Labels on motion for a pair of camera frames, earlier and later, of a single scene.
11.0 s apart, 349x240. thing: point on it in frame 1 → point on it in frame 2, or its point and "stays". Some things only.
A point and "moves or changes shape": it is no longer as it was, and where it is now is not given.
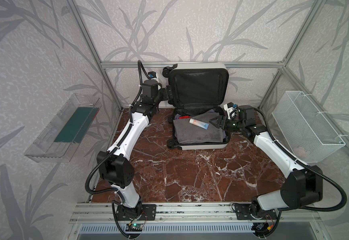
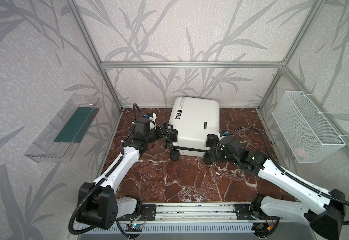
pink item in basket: [299, 151] stays
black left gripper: [166, 93] → [166, 133]
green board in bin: [77, 126] stays
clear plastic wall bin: [58, 141] stays
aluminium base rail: [103, 213] stays
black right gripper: [224, 123] → [215, 151]
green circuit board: [134, 227] stays
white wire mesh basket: [310, 136] stays
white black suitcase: [197, 93] moves or changes shape
